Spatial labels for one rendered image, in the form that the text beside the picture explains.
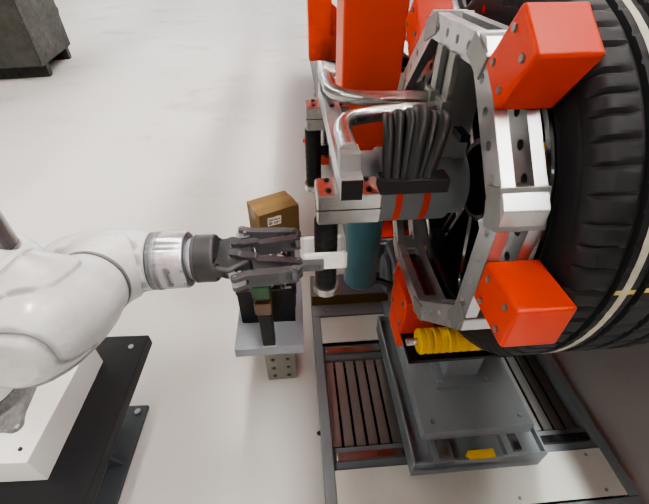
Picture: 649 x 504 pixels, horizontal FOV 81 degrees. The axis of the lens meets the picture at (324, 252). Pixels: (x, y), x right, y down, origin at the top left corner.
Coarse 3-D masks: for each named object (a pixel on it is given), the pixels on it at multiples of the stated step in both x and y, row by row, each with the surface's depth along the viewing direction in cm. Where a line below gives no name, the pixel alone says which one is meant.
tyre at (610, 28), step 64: (512, 0) 55; (576, 0) 45; (640, 0) 46; (640, 64) 42; (576, 128) 44; (640, 128) 41; (576, 192) 45; (640, 192) 43; (576, 256) 46; (576, 320) 51; (640, 320) 53
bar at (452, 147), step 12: (444, 72) 62; (468, 72) 58; (456, 84) 59; (468, 84) 60; (456, 96) 61; (468, 96) 61; (456, 108) 62; (468, 108) 62; (456, 120) 63; (468, 120) 63; (468, 132) 65; (456, 144) 66; (444, 156) 67; (456, 156) 67
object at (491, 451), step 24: (384, 336) 129; (384, 360) 129; (408, 408) 112; (408, 432) 104; (528, 432) 106; (408, 456) 103; (432, 456) 100; (456, 456) 101; (480, 456) 98; (504, 456) 99; (528, 456) 101
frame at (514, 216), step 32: (448, 32) 60; (480, 32) 49; (416, 64) 74; (480, 64) 49; (480, 96) 50; (480, 128) 50; (512, 128) 50; (512, 160) 46; (544, 160) 46; (512, 192) 46; (544, 192) 46; (416, 224) 96; (512, 224) 47; (544, 224) 47; (416, 256) 95; (480, 256) 52; (512, 256) 52; (416, 288) 83; (448, 320) 65; (480, 320) 58
